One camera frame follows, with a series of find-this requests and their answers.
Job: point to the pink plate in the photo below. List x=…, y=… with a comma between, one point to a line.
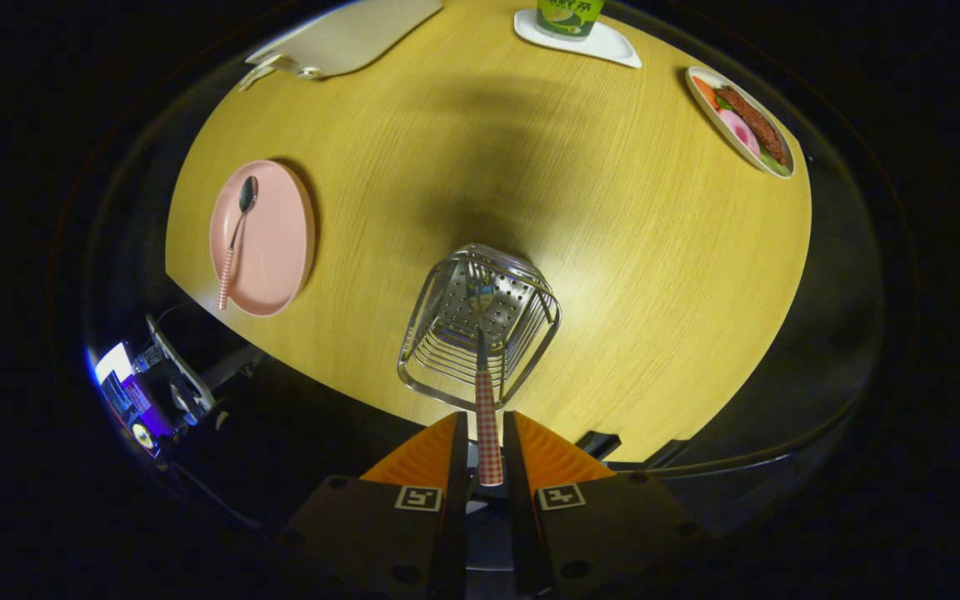
x=276, y=250

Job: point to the white device stand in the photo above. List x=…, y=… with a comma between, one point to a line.
x=184, y=375

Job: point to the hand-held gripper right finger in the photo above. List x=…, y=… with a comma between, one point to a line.
x=597, y=542

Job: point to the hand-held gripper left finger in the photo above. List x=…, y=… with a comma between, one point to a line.
x=380, y=542

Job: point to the green label drink bottle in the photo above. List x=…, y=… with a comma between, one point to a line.
x=570, y=17

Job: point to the black table bracket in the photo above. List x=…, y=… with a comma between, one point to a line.
x=598, y=443

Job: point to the white bread tray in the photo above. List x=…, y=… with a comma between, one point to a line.
x=347, y=33

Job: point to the lit display screen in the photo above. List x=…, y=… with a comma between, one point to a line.
x=126, y=392

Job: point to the white coaster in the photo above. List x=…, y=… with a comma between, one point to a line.
x=609, y=46

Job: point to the white plate of food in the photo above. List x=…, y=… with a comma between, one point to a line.
x=747, y=125

